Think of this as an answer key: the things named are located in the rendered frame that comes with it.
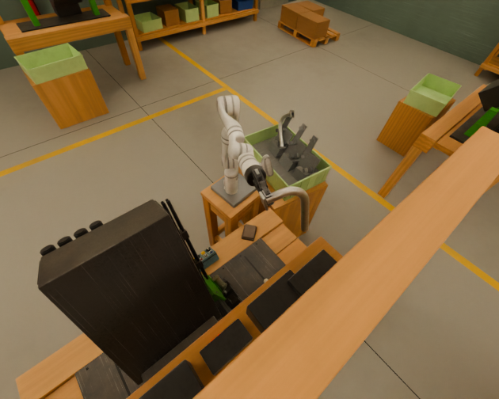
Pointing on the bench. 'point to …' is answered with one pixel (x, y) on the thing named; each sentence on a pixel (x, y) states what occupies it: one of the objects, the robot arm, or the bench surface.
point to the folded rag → (249, 232)
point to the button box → (208, 258)
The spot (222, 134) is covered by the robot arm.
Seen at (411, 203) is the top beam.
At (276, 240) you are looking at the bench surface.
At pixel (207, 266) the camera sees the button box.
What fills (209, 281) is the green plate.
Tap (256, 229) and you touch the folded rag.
